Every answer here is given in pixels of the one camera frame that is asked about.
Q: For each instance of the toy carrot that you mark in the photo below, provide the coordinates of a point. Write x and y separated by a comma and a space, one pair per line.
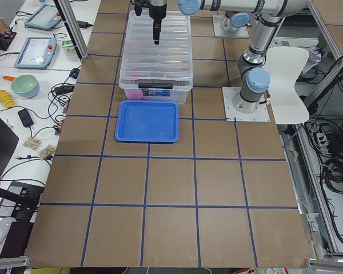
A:
10, 78

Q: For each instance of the clear plastic storage box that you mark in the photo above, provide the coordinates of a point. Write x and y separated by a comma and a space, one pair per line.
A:
155, 71

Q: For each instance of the green carton box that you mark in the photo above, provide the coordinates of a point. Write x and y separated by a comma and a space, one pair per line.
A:
68, 48

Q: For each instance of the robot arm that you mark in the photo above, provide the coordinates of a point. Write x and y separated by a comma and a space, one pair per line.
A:
255, 79
234, 21

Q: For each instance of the clear plastic box lid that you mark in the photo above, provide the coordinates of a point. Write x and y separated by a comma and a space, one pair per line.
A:
157, 48

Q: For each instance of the white plastic chair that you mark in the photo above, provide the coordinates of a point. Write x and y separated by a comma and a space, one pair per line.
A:
284, 64

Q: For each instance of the snack bag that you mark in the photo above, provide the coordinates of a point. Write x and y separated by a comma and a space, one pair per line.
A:
46, 152
32, 143

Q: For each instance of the black box latch handle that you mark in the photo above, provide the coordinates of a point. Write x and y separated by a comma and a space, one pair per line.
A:
162, 86

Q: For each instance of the aluminium frame post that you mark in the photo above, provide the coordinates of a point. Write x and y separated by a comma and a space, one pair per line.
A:
69, 19

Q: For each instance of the teach pendant near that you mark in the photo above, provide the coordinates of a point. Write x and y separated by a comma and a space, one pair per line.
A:
36, 53

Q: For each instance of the blue plastic tray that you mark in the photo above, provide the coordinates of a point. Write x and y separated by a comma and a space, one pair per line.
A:
147, 121

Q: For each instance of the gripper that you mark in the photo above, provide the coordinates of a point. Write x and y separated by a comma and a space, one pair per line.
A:
156, 12

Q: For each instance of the teach pendant far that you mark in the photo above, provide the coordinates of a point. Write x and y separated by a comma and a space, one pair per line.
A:
45, 18

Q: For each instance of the snack bag left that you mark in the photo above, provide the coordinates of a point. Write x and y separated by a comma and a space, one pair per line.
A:
32, 143

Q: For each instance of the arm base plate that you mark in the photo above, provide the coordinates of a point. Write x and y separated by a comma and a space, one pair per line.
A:
238, 110
224, 29

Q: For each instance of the green blue bowl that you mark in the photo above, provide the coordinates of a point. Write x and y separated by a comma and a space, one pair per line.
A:
26, 86

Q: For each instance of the black power adapter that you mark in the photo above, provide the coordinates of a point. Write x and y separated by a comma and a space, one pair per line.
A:
25, 118

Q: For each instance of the snack bag right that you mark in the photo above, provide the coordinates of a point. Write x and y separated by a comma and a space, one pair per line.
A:
46, 152

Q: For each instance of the yellow toy corn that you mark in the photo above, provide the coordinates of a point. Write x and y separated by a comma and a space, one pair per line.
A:
6, 99

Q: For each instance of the teach pendant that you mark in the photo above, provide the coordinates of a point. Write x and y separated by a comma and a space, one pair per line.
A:
45, 18
36, 53

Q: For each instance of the red block cluster lower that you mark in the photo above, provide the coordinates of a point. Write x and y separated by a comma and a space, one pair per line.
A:
136, 95

